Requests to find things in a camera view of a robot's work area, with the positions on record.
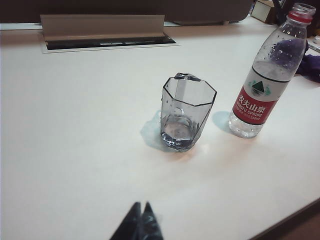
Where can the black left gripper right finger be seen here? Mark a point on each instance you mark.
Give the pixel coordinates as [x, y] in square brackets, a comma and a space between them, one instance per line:
[150, 225]

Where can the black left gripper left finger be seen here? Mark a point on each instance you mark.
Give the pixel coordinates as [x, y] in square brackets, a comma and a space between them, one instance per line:
[130, 225]

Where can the clear red-label water bottle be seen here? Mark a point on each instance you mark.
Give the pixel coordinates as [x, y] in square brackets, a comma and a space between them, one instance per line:
[252, 107]

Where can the grey faceted glass cup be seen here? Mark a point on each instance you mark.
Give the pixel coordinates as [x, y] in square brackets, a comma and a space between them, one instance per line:
[175, 120]

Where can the beige divider foot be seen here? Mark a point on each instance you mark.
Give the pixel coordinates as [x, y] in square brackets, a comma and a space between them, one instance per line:
[226, 23]

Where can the purple cloth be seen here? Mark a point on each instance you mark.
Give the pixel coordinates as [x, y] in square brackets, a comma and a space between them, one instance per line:
[311, 67]

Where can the white cardboard box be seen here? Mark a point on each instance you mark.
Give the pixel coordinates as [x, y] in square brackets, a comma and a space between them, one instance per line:
[261, 10]

